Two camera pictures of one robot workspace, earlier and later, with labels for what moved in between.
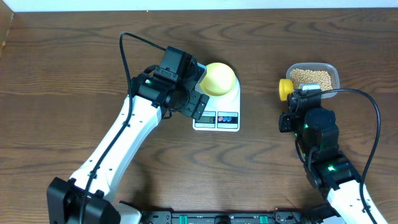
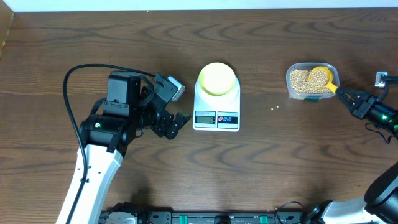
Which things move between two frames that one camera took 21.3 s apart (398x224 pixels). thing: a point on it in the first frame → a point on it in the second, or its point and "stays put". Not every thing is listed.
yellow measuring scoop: (286, 87) → (321, 77)
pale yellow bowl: (219, 79) stays put
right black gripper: (284, 124) → (363, 106)
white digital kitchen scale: (221, 112) stays put
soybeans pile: (301, 76) stays put
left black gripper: (196, 106) → (166, 123)
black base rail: (271, 217) stays put
